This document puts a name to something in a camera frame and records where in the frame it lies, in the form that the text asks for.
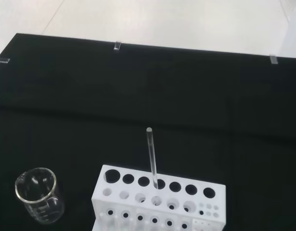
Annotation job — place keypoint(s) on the white test tube rack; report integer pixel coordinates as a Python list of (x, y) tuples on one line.
[(162, 216)]

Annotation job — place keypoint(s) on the clear glass beaker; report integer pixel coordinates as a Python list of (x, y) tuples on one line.
[(42, 204)]

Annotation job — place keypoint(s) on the clear cloth clip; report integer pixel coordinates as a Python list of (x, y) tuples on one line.
[(274, 59), (2, 60), (116, 45)]

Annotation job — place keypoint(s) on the black bench cloth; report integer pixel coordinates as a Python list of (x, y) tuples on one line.
[(114, 96)]

